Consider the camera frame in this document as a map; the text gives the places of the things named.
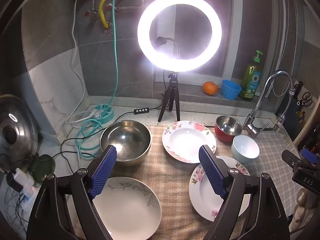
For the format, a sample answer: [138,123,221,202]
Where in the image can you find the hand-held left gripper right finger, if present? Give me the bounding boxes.
[198,144,290,240]

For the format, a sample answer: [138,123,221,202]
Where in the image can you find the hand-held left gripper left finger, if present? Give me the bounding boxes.
[26,144,118,240]

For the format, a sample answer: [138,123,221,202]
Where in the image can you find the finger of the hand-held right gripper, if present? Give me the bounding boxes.
[282,149,304,171]
[301,148,320,167]

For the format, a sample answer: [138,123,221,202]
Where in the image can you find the plate with small pink blossoms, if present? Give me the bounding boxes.
[189,156,251,222]

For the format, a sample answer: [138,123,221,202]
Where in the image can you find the red steel bowl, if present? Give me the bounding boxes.
[214,115,242,143]

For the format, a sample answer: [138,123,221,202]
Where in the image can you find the large steel bowl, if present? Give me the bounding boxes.
[100,120,152,166]

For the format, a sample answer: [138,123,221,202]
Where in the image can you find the light blue ceramic bowl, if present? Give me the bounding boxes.
[231,134,260,164]

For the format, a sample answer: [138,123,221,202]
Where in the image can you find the white plate with grey leaves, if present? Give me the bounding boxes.
[91,177,162,234]

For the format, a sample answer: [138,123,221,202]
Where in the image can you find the plate with large pink roses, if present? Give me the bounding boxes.
[162,120,217,164]

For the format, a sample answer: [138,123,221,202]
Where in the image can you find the person's right hand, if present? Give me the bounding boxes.
[290,187,310,234]

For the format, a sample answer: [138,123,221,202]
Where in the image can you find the checked cloth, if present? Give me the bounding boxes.
[66,124,304,240]

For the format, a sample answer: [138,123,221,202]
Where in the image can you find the black scissors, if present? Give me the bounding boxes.
[301,92,313,107]

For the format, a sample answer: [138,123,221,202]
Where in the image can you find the round teal power strip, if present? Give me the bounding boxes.
[90,104,115,125]
[75,0,130,160]

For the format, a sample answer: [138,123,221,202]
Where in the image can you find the green glass dish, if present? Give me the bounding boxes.
[30,154,56,183]

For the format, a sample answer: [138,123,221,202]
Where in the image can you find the chrome kitchen faucet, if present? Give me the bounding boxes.
[242,69,297,139]

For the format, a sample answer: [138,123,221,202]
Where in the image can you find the white charger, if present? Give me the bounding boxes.
[6,169,38,205]

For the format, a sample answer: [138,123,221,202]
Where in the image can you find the orange fruit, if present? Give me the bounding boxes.
[202,81,218,96]

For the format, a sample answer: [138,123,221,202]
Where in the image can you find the blue ribbed cup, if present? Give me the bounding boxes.
[221,79,242,100]

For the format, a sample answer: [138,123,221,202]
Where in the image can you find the black mini tripod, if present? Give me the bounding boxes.
[157,72,181,123]

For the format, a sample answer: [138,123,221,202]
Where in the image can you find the green dish soap bottle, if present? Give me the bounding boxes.
[239,50,263,102]

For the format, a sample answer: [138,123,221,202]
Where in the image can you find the steel pot lid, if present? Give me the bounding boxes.
[0,94,38,170]

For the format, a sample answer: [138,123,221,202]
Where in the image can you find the chrome sprayer hose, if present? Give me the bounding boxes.
[274,80,300,132]

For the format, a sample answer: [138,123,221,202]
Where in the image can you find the black cable with inline switch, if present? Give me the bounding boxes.
[60,70,175,165]

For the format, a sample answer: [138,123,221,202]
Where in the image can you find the white power cable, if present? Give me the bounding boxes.
[65,0,100,126]

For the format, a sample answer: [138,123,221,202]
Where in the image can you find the white ring light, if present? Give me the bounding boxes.
[137,0,222,72]

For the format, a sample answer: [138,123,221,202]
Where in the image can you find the yellow hose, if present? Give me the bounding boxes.
[99,0,112,30]

